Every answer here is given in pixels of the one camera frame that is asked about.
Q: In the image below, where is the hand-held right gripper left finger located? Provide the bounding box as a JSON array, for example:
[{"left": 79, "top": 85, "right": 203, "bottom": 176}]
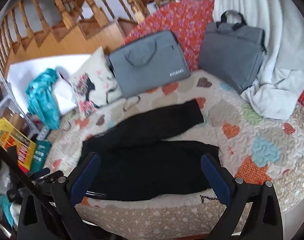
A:
[{"left": 17, "top": 152, "right": 101, "bottom": 240}]

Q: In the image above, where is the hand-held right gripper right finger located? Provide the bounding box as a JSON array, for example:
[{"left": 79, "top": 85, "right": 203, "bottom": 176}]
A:
[{"left": 200, "top": 153, "right": 284, "bottom": 240}]

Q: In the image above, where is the black sweater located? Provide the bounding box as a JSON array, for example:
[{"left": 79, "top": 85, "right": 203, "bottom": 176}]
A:
[{"left": 77, "top": 99, "right": 220, "bottom": 202}]

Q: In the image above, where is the teal box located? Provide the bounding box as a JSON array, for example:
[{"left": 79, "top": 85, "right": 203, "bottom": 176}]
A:
[{"left": 33, "top": 140, "right": 52, "bottom": 169}]

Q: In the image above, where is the heart patterned quilt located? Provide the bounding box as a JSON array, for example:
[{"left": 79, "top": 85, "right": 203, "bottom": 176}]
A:
[{"left": 43, "top": 70, "right": 304, "bottom": 240}]

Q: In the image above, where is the yellow printed box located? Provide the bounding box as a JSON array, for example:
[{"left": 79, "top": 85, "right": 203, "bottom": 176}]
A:
[{"left": 0, "top": 117, "right": 37, "bottom": 173}]

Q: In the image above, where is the teal patterned cloth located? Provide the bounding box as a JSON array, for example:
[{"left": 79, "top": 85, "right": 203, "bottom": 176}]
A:
[{"left": 25, "top": 68, "right": 61, "bottom": 130}]

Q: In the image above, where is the white printed pillow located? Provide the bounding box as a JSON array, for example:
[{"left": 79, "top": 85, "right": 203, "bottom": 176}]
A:
[{"left": 68, "top": 46, "right": 124, "bottom": 118}]

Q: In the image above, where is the white shelf rack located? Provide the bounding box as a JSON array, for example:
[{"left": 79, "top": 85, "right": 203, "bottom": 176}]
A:
[{"left": 0, "top": 60, "right": 30, "bottom": 135}]

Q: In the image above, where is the white cushion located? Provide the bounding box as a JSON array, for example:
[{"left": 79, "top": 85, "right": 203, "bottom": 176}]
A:
[{"left": 7, "top": 54, "right": 97, "bottom": 115}]

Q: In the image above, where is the grey laptop bag with logo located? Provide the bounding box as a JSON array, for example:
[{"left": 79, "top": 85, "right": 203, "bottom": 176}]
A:
[{"left": 108, "top": 29, "right": 192, "bottom": 99}]

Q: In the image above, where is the red floral blanket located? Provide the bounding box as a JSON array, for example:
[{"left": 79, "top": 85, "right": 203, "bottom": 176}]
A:
[{"left": 122, "top": 0, "right": 215, "bottom": 72}]

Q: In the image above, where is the wooden stair railing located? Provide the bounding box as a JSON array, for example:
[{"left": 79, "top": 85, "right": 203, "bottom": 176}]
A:
[{"left": 0, "top": 0, "right": 207, "bottom": 73}]

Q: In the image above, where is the pale fleece blanket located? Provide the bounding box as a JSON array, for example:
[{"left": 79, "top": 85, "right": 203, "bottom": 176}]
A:
[{"left": 213, "top": 0, "right": 304, "bottom": 120}]

